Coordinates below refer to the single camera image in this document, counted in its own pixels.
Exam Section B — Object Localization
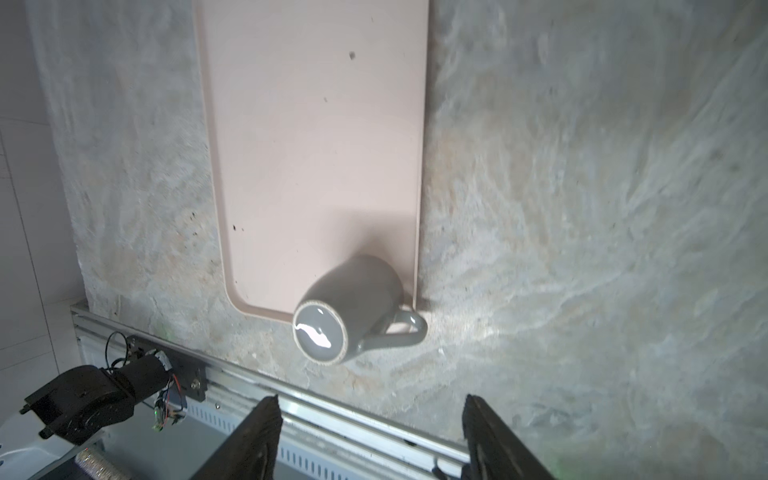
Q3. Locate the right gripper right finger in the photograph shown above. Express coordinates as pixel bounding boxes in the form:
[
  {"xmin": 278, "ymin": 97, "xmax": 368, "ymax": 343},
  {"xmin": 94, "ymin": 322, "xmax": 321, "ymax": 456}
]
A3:
[{"xmin": 461, "ymin": 395, "xmax": 555, "ymax": 480}]

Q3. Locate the aluminium mounting rail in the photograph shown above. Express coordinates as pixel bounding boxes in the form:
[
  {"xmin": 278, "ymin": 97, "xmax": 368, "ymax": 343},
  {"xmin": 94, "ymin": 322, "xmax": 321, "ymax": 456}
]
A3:
[{"xmin": 70, "ymin": 302, "xmax": 470, "ymax": 479}]

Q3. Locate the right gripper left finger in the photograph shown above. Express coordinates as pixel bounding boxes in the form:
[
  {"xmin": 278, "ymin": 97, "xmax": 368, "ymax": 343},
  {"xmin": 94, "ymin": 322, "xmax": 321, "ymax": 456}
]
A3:
[{"xmin": 192, "ymin": 395, "xmax": 283, "ymax": 480}]

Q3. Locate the grey mug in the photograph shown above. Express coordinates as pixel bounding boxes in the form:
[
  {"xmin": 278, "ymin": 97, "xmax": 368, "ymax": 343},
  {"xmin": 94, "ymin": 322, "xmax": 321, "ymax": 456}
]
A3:
[{"xmin": 291, "ymin": 255, "xmax": 428, "ymax": 366}]

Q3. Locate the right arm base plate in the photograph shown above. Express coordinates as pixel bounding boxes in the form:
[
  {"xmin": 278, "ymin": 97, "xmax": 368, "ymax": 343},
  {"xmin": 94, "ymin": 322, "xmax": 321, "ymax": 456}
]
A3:
[{"xmin": 20, "ymin": 331, "xmax": 208, "ymax": 445}]

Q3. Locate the beige rectangular tray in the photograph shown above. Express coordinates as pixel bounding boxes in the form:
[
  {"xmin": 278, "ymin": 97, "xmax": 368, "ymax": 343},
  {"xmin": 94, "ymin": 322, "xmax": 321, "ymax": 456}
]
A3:
[{"xmin": 193, "ymin": 1, "xmax": 430, "ymax": 322}]

